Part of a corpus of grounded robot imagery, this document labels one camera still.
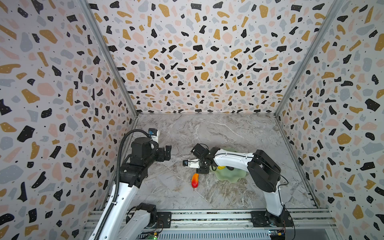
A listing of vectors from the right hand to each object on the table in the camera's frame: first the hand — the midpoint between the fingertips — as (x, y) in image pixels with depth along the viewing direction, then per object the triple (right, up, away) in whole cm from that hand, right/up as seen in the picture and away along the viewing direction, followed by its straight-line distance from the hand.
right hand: (196, 163), depth 91 cm
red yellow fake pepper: (0, -7, -6) cm, 10 cm away
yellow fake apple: (+15, -2, -3) cm, 15 cm away
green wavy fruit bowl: (+19, -7, -1) cm, 20 cm away
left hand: (-16, +14, -19) cm, 28 cm away
